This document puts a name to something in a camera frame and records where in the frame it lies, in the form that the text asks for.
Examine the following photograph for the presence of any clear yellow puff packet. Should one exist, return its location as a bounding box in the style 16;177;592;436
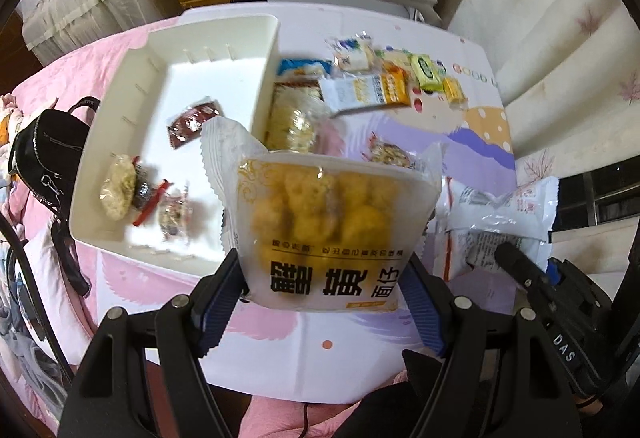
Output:
264;81;332;154
99;154;141;221

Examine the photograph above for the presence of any white plastic storage box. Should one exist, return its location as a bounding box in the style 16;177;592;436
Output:
69;15;281;276

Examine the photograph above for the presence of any yellow pastry ball packet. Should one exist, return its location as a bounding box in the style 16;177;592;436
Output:
200;115;445;314

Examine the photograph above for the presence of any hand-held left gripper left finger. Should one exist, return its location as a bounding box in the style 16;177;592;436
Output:
59;248;251;438

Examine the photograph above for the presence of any small yellow snack packet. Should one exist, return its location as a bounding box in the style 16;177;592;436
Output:
442;76;467;106

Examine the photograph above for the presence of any green snack packet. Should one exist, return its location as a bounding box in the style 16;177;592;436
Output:
410;52;447;92

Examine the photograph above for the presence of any black handbag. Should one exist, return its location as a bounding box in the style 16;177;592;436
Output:
7;96;103;296

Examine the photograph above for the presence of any blue white snack packet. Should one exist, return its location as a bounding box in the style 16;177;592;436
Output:
276;58;335;82

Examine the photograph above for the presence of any cartoon printed tablecloth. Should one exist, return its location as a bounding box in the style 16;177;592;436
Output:
95;6;516;406

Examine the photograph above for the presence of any person's dark clothing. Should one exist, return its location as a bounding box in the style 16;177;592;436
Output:
330;380;426;438

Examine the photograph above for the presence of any white blue bun packet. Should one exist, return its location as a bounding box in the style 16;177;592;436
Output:
327;34;377;72

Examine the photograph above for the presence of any dark packet with red ends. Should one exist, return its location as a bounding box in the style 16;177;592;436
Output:
131;163;171;226

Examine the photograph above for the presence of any cream floral curtain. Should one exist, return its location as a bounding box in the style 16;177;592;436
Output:
445;0;640;279

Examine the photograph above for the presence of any dark red snack packet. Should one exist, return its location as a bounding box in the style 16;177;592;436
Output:
166;98;223;151

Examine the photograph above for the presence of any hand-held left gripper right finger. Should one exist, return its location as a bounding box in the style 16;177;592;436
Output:
400;255;583;438

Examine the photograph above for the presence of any white orange snack packet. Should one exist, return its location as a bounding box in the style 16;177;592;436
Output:
319;71;408;116

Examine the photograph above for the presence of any silver white snack packet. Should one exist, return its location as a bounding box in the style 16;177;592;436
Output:
432;175;560;281

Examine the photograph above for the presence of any clear mixed nut packet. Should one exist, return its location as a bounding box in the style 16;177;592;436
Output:
155;185;193;244

